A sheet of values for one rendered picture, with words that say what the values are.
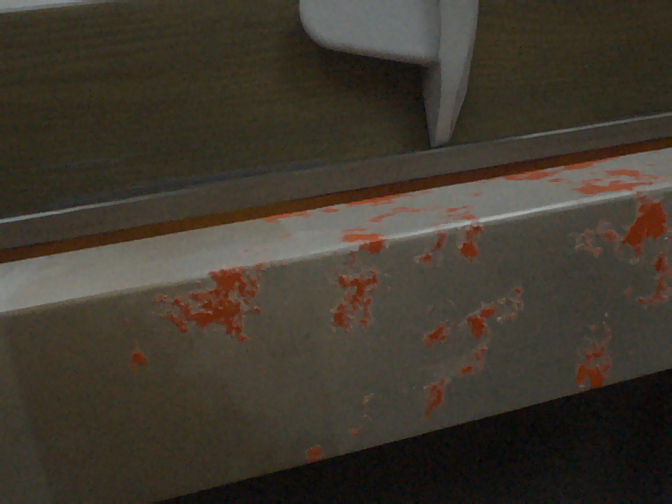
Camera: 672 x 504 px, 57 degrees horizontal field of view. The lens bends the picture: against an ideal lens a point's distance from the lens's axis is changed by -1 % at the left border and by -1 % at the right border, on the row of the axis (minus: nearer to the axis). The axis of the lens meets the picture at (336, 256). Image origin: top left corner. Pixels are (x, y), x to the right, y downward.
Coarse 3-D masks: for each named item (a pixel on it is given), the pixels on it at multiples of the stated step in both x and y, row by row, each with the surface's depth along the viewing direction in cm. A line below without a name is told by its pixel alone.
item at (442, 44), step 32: (320, 0) 20; (352, 0) 20; (384, 0) 20; (416, 0) 21; (448, 0) 20; (320, 32) 20; (352, 32) 20; (384, 32) 21; (416, 32) 21; (448, 32) 20; (416, 64) 21; (448, 64) 21; (448, 96) 21; (448, 128) 22
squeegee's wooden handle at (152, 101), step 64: (128, 0) 20; (192, 0) 21; (256, 0) 21; (512, 0) 23; (576, 0) 24; (640, 0) 24; (0, 64) 20; (64, 64) 20; (128, 64) 20; (192, 64) 21; (256, 64) 21; (320, 64) 22; (384, 64) 23; (512, 64) 24; (576, 64) 24; (640, 64) 25; (0, 128) 20; (64, 128) 20; (128, 128) 21; (192, 128) 21; (256, 128) 22; (320, 128) 22; (384, 128) 23; (512, 128) 24; (0, 192) 20; (64, 192) 21; (128, 192) 21
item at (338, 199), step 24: (648, 144) 27; (504, 168) 26; (528, 168) 26; (360, 192) 24; (384, 192) 25; (408, 192) 25; (216, 216) 23; (240, 216) 23; (264, 216) 24; (72, 240) 22; (96, 240) 22; (120, 240) 23
